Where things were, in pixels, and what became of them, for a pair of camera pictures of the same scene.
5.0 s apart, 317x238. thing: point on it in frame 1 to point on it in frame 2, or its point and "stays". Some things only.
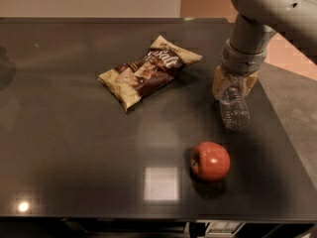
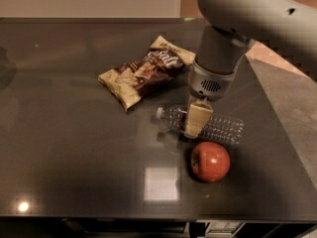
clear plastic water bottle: [234, 108] to [219, 129]
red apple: [210, 161] stays
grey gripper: [238, 62] to [208, 84]
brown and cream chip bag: [129, 80] stays
